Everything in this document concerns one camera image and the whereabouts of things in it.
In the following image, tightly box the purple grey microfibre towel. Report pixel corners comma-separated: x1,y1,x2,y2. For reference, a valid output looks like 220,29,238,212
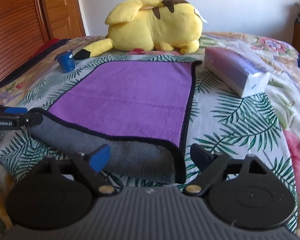
27,61,198,184

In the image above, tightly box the blue plastic cup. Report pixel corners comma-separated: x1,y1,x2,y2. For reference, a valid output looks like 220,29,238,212
55,50,75,73

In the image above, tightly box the wooden louvred wardrobe door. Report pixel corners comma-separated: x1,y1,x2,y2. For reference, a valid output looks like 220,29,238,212
0,0,49,82

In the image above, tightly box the purple tissue pack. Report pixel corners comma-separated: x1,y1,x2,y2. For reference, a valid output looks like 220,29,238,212
204,47,272,98

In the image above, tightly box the red dark blanket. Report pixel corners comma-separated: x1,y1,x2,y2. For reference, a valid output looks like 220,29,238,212
0,38,70,88

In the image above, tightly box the yellow Pikachu plush toy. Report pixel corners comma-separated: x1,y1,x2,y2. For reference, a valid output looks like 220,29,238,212
74,0,207,60

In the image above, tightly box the wooden panel door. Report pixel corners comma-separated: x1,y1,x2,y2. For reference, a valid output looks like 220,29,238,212
42,0,85,39

